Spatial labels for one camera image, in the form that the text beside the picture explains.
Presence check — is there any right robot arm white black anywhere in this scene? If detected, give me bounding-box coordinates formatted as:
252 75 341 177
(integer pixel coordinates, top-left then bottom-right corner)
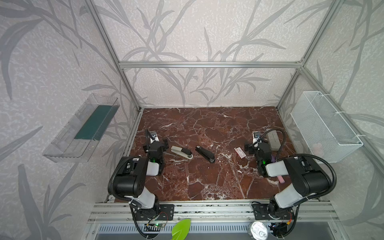
244 142 337 211

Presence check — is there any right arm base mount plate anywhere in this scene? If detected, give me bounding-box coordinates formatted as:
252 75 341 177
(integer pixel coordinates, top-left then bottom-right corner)
251 202 295 221

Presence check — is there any purple pink hand rake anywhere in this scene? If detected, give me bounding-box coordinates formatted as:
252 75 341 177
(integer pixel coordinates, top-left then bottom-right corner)
272 155 286 184

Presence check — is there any red white staples box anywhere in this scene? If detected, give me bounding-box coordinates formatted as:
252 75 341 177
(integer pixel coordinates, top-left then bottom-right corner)
235 147 247 159

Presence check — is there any pink item in basket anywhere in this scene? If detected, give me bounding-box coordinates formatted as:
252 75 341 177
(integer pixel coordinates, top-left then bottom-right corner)
311 143 325 158

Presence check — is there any black stapler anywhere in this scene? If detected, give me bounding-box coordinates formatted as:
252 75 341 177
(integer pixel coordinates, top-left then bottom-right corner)
195 146 216 163

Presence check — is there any clear plastic wall tray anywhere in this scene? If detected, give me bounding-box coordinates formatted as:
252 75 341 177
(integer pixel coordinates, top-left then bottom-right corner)
43 94 120 163

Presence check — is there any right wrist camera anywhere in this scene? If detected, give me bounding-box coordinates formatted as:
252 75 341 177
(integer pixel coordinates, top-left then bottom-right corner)
253 132 262 145

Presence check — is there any green leaf sticker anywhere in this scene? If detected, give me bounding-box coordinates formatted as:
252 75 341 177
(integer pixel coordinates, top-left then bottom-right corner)
172 219 191 240

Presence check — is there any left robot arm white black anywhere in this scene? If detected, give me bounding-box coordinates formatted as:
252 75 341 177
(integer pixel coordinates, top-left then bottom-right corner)
108 140 169 213

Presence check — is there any white wire mesh basket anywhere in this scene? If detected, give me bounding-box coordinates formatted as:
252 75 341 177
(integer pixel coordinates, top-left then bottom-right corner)
291 91 364 163

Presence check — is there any small green circuit board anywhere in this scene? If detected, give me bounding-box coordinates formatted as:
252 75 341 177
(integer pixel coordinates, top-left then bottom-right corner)
146 223 167 230

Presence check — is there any round silver can lid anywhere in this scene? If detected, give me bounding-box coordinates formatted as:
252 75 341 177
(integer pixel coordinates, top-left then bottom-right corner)
248 221 269 240

